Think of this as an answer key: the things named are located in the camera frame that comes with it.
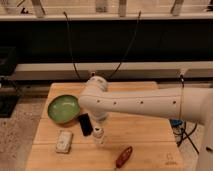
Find small clear plastic bottle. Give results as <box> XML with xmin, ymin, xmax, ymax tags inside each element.
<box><xmin>93</xmin><ymin>126</ymin><xmax>105</xmax><ymax>146</ymax></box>

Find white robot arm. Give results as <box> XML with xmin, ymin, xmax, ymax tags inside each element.
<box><xmin>78</xmin><ymin>76</ymin><xmax>213</xmax><ymax>171</ymax></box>

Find black smartphone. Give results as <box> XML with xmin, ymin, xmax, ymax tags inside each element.
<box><xmin>78</xmin><ymin>114</ymin><xmax>93</xmax><ymax>136</ymax></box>

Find green bowl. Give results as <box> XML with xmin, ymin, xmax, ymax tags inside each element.
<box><xmin>47</xmin><ymin>95</ymin><xmax>80</xmax><ymax>124</ymax></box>

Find white rectangular box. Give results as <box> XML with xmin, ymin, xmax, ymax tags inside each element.
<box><xmin>55</xmin><ymin>130</ymin><xmax>73</xmax><ymax>154</ymax></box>

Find blue connector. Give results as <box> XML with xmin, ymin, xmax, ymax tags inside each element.
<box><xmin>170</xmin><ymin>119</ymin><xmax>183</xmax><ymax>127</ymax></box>

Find black equipment at left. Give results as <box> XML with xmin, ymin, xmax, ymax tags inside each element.
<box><xmin>0</xmin><ymin>46</ymin><xmax>19</xmax><ymax>118</ymax></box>

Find right black hanging cable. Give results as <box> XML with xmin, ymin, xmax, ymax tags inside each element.
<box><xmin>105</xmin><ymin>10</ymin><xmax>142</xmax><ymax>80</ymax></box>

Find black hanging cable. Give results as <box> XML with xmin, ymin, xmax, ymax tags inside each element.
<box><xmin>62</xmin><ymin>11</ymin><xmax>83</xmax><ymax>82</ymax></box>
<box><xmin>105</xmin><ymin>10</ymin><xmax>142</xmax><ymax>80</ymax></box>

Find left black hanging cable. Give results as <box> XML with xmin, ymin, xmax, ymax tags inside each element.
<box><xmin>62</xmin><ymin>11</ymin><xmax>83</xmax><ymax>82</ymax></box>

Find black cables beside table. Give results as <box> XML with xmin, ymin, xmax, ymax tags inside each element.
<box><xmin>171</xmin><ymin>74</ymin><xmax>201</xmax><ymax>155</ymax></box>

